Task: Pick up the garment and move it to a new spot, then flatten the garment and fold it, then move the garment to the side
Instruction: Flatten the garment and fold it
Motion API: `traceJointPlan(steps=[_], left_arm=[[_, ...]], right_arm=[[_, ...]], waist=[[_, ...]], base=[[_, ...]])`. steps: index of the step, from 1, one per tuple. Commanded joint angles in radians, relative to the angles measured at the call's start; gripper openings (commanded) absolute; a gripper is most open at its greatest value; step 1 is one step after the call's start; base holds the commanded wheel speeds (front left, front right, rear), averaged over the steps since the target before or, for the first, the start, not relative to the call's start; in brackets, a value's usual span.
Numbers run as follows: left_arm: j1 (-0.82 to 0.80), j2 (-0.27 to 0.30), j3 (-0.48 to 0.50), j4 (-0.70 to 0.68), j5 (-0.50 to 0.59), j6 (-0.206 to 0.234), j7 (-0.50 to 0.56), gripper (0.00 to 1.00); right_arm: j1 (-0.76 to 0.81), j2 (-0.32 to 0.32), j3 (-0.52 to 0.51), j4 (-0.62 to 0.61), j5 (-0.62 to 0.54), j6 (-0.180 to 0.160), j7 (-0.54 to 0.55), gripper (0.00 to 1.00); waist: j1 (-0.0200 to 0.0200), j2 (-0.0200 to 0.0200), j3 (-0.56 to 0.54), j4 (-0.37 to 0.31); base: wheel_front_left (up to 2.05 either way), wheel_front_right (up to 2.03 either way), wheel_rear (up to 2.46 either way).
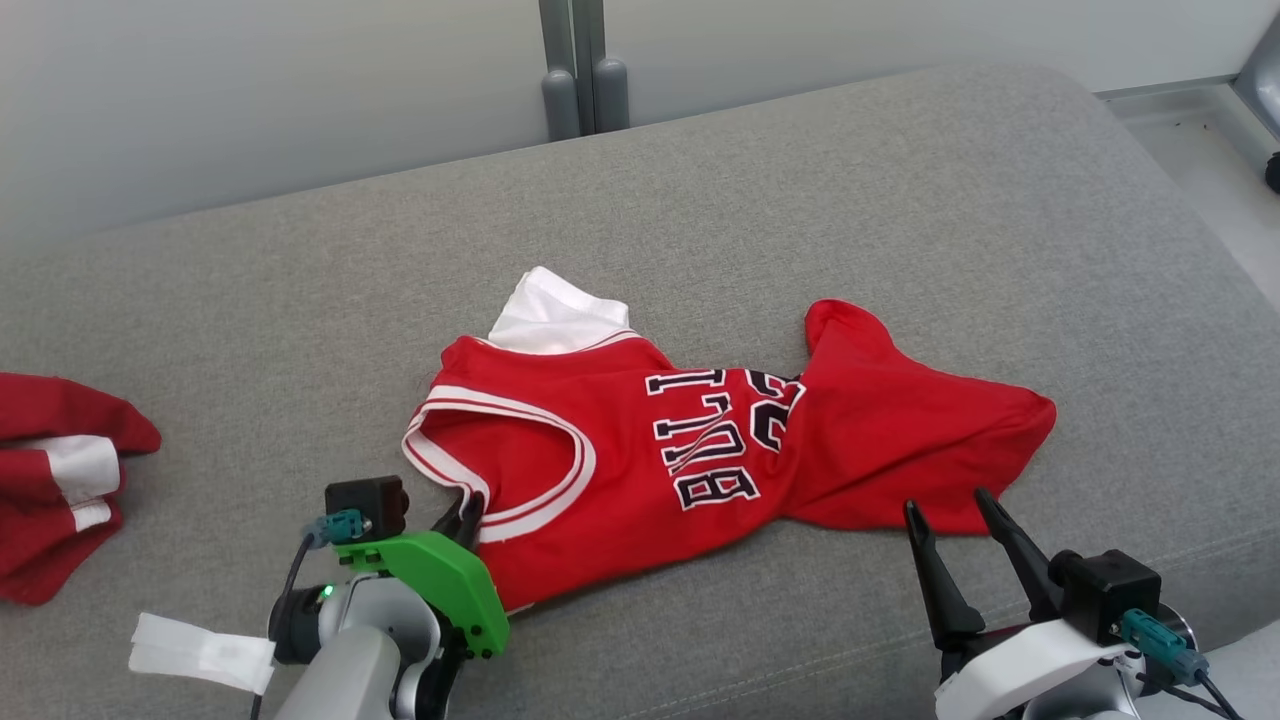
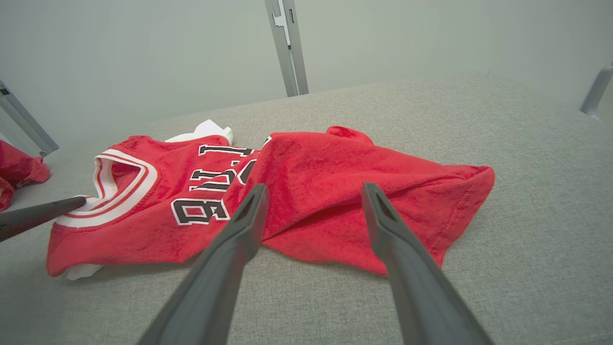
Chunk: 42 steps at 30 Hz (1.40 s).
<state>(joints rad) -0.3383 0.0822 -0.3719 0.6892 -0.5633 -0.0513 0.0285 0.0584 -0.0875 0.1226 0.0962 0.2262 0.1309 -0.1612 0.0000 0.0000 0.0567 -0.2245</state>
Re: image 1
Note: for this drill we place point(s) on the light metal floor rail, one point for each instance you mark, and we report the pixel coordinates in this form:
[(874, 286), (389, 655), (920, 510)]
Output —
[(1170, 88)]

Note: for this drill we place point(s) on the red basketball shorts white stripe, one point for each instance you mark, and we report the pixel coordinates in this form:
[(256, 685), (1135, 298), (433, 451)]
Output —
[(40, 560)]

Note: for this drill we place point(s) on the grey leg with black caster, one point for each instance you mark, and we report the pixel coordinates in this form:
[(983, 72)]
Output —
[(1262, 80)]

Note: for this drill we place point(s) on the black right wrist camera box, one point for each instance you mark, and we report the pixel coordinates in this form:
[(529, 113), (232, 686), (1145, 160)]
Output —
[(1105, 595)]

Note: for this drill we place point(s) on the red basketball jersey white sleeves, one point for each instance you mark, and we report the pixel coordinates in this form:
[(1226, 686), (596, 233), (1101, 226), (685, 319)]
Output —
[(620, 470)]

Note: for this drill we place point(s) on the grey metal wall post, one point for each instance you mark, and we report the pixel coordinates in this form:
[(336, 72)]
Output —
[(585, 60)]

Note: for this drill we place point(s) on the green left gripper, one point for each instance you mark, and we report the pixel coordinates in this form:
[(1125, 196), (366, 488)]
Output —
[(440, 580)]

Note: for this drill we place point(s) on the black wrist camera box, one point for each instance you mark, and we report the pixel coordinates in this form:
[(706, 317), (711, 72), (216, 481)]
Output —
[(365, 505), (1105, 595)]

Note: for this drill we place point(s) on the grey fabric sofa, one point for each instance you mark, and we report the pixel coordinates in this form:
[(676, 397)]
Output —
[(800, 200)]

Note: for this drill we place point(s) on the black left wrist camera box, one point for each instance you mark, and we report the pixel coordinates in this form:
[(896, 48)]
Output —
[(365, 505)]

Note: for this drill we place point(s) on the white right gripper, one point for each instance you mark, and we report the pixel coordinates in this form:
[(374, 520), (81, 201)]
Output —
[(1030, 660)]

